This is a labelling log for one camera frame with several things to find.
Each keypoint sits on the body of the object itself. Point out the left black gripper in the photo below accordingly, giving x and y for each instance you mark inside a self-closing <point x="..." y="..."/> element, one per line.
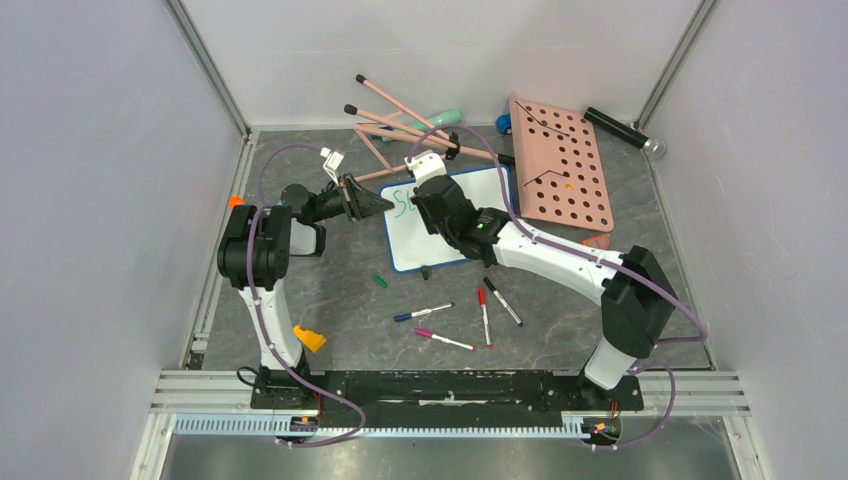
<point x="358" y="202"/>

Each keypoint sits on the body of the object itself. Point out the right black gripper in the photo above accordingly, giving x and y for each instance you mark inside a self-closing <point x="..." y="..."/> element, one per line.
<point x="427" y="192"/>

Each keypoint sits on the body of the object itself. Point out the blue framed whiteboard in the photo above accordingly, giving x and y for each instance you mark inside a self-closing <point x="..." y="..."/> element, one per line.
<point x="410" y="245"/>

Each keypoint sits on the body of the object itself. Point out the green marker cap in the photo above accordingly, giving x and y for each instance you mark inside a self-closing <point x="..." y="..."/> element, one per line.
<point x="380" y="281"/>

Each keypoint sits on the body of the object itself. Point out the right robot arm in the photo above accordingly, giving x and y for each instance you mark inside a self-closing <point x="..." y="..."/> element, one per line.
<point x="632" y="290"/>

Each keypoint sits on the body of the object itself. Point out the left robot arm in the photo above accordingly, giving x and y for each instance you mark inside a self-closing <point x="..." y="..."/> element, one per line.
<point x="254" y="254"/>

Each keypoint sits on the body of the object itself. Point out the red whiteboard marker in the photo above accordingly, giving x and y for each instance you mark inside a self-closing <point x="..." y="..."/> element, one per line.
<point x="481" y="294"/>

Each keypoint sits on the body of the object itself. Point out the black whiteboard marker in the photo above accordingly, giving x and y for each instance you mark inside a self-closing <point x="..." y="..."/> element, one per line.
<point x="501" y="299"/>

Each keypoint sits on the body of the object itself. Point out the blue whiteboard marker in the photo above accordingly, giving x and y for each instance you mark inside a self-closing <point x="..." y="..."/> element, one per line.
<point x="421" y="313"/>

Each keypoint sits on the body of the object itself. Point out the pink whiteboard marker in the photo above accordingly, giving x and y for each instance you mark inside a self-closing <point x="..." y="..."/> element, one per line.
<point x="433" y="336"/>

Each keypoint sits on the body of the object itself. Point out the pink folding tripod stand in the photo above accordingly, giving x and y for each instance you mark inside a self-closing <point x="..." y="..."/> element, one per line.
<point x="372" y="126"/>

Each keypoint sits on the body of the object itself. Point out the mint green bottle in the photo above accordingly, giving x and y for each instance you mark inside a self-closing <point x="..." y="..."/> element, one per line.
<point x="453" y="116"/>

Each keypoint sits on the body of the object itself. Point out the blue toy car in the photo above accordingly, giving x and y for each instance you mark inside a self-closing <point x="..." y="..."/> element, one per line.
<point x="503" y="124"/>

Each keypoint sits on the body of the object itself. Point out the pink perforated board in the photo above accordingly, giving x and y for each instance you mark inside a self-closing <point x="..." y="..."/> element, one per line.
<point x="559" y="174"/>

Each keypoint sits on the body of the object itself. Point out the orange clip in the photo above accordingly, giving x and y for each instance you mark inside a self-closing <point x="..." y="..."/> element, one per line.
<point x="236" y="201"/>

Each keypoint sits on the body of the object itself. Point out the yellow plastic wedge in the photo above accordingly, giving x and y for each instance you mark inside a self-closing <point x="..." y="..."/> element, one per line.
<point x="311" y="340"/>

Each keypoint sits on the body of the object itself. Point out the orange tape roll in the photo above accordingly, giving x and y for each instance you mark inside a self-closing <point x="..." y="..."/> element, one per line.
<point x="601" y="241"/>

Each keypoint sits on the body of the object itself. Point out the black flashlight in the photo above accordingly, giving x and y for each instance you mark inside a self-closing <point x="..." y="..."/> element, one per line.
<point x="652" y="147"/>

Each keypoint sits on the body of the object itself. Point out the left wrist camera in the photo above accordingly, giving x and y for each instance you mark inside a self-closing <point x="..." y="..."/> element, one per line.
<point x="332" y="161"/>

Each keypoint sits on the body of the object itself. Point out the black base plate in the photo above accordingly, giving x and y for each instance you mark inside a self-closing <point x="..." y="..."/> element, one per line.
<point x="441" y="398"/>

